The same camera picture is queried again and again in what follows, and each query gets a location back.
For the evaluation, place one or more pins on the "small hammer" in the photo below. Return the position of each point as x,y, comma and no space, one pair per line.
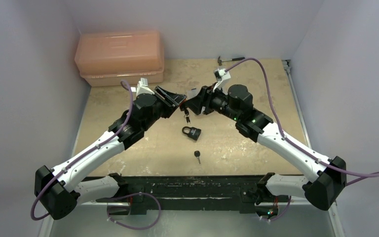
221,60

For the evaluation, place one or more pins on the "single black key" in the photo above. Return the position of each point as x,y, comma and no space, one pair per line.
197,155

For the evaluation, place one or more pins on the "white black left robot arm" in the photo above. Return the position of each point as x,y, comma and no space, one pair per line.
59,190

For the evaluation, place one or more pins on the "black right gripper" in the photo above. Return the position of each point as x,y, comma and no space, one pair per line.
206,101

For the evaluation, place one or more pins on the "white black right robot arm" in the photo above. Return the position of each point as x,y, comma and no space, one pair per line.
323,178

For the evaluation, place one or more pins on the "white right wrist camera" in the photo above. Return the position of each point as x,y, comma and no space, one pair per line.
222,78

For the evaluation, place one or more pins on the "clear plastic screw organizer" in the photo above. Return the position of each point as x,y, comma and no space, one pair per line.
193,92

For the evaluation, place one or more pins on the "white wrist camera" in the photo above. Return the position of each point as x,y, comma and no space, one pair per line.
222,78
143,87

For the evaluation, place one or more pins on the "pink plastic toolbox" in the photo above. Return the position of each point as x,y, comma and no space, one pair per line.
104,59

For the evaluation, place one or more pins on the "black Kaijing padlock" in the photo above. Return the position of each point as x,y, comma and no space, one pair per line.
192,132

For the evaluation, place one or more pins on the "aluminium frame rail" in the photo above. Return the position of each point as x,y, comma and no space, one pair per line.
287,68

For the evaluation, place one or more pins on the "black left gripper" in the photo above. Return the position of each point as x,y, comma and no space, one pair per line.
170,101

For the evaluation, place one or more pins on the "bunch of black keys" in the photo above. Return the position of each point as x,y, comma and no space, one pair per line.
187,116

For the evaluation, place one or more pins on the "orange and black padlock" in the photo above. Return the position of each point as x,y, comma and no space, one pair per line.
183,107

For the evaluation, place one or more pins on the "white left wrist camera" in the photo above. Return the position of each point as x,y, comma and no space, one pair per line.
143,87

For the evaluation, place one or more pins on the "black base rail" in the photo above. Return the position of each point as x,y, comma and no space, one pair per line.
245,194

